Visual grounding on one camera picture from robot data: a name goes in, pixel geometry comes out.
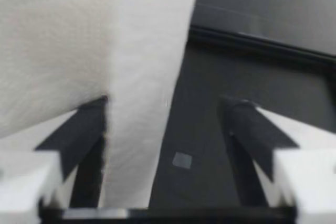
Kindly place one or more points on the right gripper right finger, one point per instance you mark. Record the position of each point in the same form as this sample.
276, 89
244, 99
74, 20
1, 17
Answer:
252, 134

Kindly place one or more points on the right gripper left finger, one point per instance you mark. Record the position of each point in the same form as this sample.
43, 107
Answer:
78, 134

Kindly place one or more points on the white paper towel roll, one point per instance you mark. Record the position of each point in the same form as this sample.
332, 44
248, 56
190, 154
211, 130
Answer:
86, 51

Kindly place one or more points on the black frame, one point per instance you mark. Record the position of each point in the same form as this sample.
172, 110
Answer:
262, 43

